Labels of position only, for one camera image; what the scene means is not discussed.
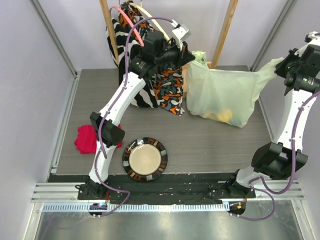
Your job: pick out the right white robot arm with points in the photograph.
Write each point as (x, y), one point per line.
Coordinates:
(282, 157)

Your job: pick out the beige plate with dark rim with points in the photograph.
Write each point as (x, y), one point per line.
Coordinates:
(145, 159)

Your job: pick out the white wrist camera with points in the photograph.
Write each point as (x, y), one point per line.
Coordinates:
(313, 38)
(180, 31)

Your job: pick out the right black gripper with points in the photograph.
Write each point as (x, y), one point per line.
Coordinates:
(285, 64)

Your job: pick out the orange grey camouflage garment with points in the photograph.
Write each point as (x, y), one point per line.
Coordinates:
(168, 82)

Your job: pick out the pale green plastic bag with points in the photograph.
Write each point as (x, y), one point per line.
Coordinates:
(217, 89)

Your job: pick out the white slotted cable duct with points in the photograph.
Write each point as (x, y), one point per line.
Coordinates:
(96, 207)

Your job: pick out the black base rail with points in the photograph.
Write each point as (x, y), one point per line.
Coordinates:
(167, 189)

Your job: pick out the yellow fake lemon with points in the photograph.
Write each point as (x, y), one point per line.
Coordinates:
(224, 115)

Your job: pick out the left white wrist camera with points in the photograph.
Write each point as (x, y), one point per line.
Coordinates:
(180, 31)

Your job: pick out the red cloth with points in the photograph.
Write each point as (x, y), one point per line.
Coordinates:
(86, 140)

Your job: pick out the wooden clothes rack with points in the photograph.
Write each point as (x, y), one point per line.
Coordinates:
(229, 14)

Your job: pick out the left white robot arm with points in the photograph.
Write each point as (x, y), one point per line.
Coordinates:
(138, 71)

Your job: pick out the pink clothes hanger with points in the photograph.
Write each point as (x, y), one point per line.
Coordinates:
(130, 23)

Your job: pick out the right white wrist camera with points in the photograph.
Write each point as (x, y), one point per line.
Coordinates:
(313, 38)

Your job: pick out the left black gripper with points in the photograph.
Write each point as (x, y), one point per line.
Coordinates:
(183, 56)

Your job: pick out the zebra print garment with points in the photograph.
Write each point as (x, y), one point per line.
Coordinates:
(146, 97)

